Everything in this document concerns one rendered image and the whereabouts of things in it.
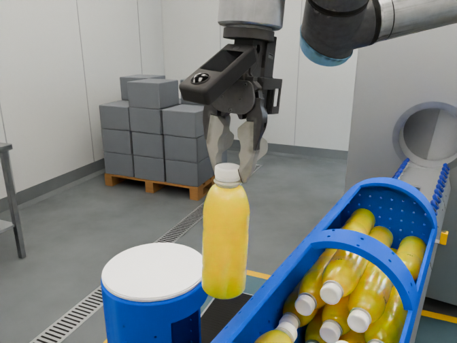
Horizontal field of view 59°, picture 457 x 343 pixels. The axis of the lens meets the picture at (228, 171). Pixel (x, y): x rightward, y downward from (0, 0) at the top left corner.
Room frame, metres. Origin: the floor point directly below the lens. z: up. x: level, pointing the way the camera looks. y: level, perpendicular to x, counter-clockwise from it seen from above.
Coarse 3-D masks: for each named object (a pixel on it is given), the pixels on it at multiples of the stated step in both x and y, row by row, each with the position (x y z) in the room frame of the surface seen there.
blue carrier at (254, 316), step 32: (352, 192) 1.06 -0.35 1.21; (384, 192) 1.11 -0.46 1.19; (416, 192) 1.05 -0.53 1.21; (320, 224) 0.88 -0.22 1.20; (384, 224) 1.11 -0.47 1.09; (416, 224) 1.06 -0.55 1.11; (288, 256) 0.77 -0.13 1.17; (384, 256) 0.70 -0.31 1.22; (288, 288) 0.82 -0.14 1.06; (416, 288) 0.72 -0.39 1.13; (256, 320) 0.68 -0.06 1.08
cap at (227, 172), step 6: (216, 168) 0.55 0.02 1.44; (222, 168) 0.55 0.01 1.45; (228, 168) 0.55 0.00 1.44; (234, 168) 0.55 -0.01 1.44; (216, 174) 0.55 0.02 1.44; (222, 174) 0.54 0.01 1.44; (228, 174) 0.54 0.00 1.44; (234, 174) 0.54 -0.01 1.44; (222, 180) 0.54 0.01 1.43; (228, 180) 0.54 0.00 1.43; (234, 180) 0.55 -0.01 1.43
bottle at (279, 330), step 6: (270, 330) 0.59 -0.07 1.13; (276, 330) 0.58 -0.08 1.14; (282, 330) 0.60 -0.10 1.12; (264, 336) 0.56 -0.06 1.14; (270, 336) 0.56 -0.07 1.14; (276, 336) 0.56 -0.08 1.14; (282, 336) 0.57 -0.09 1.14; (288, 336) 0.58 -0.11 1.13; (258, 342) 0.55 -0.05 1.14; (264, 342) 0.55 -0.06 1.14; (270, 342) 0.55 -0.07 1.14; (276, 342) 0.55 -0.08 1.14; (282, 342) 0.55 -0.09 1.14; (288, 342) 0.56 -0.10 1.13
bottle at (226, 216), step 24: (216, 192) 0.54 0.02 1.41; (240, 192) 0.55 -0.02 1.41; (216, 216) 0.53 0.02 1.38; (240, 216) 0.53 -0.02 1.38; (216, 240) 0.53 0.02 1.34; (240, 240) 0.53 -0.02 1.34; (216, 264) 0.53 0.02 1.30; (240, 264) 0.53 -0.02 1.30; (216, 288) 0.53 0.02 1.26; (240, 288) 0.54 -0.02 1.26
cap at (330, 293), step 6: (330, 282) 0.67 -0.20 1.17; (324, 288) 0.66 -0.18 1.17; (330, 288) 0.65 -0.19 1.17; (336, 288) 0.66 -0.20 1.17; (324, 294) 0.66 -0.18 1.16; (330, 294) 0.65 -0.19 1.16; (336, 294) 0.65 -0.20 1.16; (324, 300) 0.66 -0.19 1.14; (330, 300) 0.65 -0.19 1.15; (336, 300) 0.65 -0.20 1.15
